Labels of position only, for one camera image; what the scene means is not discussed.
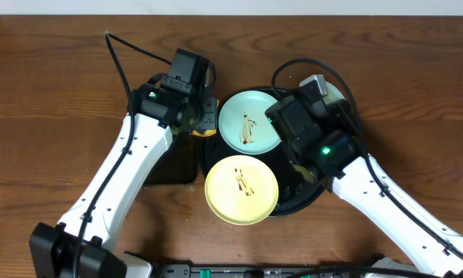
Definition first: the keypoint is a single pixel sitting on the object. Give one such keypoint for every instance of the mint green plate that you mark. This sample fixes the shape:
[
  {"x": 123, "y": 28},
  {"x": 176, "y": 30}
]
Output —
[
  {"x": 334, "y": 94},
  {"x": 243, "y": 124}
]

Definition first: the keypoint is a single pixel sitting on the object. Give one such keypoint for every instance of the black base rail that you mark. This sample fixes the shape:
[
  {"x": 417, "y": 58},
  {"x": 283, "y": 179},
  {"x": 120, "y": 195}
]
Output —
[{"x": 378, "y": 270}]

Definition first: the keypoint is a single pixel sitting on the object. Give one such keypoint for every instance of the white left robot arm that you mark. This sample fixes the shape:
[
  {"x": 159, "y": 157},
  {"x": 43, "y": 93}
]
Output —
[{"x": 82, "y": 243}]

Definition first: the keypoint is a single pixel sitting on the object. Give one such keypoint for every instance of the yellow plate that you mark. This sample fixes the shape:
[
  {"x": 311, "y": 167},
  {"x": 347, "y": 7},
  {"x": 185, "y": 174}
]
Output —
[{"x": 241, "y": 190}]

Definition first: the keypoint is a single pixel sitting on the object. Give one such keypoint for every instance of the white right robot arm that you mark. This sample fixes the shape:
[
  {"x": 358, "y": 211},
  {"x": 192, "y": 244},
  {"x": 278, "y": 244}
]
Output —
[{"x": 355, "y": 177}]

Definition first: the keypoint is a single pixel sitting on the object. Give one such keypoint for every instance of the round black tray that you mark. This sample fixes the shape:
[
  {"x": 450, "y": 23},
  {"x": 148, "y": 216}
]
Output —
[{"x": 295, "y": 193}]

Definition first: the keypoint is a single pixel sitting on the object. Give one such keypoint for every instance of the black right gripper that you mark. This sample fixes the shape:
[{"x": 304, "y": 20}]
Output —
[{"x": 341, "y": 113}]

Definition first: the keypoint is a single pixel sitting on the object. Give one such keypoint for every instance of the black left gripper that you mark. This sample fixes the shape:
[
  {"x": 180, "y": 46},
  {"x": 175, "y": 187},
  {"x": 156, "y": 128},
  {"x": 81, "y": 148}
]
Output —
[{"x": 209, "y": 114}]

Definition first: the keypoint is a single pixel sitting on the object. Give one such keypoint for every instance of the rectangular black tray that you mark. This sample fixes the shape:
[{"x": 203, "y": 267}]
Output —
[{"x": 178, "y": 165}]

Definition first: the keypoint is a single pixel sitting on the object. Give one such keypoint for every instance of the orange green sponge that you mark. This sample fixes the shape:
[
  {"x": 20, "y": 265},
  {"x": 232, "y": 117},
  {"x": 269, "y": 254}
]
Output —
[{"x": 203, "y": 133}]

